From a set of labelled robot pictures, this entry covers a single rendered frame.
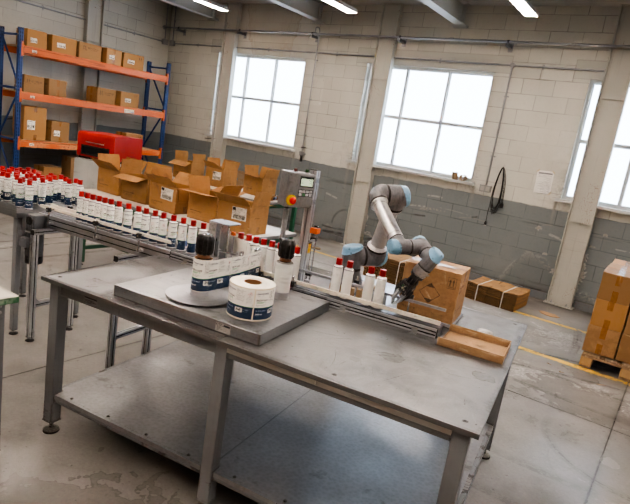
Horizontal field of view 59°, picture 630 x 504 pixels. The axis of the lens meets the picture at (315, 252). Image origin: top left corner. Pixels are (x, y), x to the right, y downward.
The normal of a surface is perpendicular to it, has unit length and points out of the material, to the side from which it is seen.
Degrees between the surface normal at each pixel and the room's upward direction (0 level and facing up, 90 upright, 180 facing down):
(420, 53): 90
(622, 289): 90
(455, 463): 90
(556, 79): 90
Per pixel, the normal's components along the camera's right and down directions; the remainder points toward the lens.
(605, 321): -0.55, 0.13
